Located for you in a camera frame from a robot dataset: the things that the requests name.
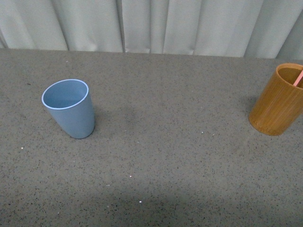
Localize blue plastic cup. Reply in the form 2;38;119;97
42;79;95;139

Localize pink chopstick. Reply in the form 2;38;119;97
293;70;303;86

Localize brown bamboo chopstick holder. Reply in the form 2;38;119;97
249;63;303;136

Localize white pleated curtain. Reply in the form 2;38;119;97
0;0;303;60

